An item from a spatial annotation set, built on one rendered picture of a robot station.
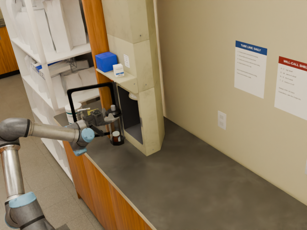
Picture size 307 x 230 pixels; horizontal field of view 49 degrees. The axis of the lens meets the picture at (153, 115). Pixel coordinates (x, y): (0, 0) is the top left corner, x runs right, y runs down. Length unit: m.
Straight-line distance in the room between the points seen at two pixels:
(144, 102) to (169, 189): 0.54
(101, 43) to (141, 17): 0.43
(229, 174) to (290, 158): 0.38
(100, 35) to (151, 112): 0.59
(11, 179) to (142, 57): 0.95
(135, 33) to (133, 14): 0.10
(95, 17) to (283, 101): 1.21
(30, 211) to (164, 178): 0.81
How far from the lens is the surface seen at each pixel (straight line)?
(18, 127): 1.82
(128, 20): 1.90
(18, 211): 1.68
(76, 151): 2.02
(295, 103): 1.76
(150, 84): 2.05
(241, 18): 1.85
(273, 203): 1.95
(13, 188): 1.84
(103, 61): 2.10
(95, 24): 2.21
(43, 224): 1.67
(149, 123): 2.16
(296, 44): 1.67
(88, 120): 2.08
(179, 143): 2.36
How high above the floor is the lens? 2.27
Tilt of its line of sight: 29 degrees down
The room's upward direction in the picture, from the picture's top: 6 degrees counter-clockwise
